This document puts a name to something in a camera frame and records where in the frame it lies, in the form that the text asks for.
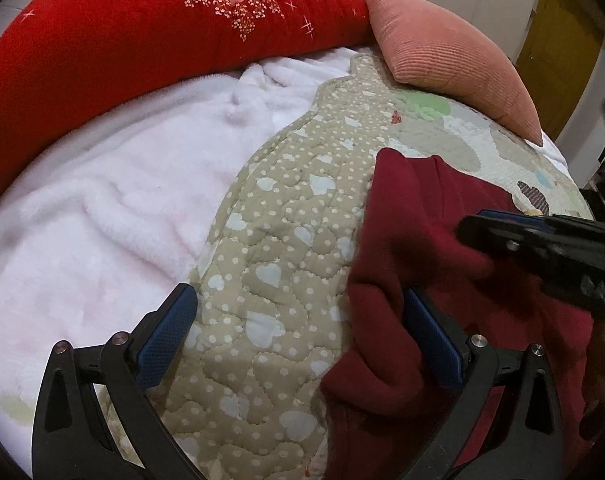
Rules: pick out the person's right hand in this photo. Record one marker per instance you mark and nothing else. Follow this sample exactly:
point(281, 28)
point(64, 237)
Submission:
point(604, 375)

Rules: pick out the white fleece blanket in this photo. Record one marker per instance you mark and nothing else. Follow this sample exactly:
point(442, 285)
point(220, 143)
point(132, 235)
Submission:
point(107, 210)

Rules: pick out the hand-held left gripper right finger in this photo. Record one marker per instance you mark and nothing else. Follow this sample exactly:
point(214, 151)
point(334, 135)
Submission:
point(432, 340)

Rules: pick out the wooden door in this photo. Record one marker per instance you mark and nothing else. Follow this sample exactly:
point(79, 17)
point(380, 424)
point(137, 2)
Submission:
point(557, 50)

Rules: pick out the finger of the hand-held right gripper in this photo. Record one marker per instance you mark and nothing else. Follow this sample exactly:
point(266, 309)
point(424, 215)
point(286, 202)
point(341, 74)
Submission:
point(507, 215)
point(482, 237)

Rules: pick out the quilted patchwork bedspread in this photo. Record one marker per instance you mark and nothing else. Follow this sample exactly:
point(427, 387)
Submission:
point(282, 240)

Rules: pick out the red floral blanket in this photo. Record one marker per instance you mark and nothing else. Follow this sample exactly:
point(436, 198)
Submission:
point(107, 35)

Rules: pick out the dark red sweater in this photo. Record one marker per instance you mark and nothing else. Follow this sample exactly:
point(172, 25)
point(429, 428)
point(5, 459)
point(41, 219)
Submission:
point(407, 240)

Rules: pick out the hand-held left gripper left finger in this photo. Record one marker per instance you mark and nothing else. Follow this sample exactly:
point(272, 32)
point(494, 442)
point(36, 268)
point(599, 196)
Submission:
point(165, 340)

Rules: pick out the cluttered shelf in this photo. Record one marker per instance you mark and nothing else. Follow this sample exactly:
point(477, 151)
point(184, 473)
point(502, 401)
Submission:
point(604, 175)

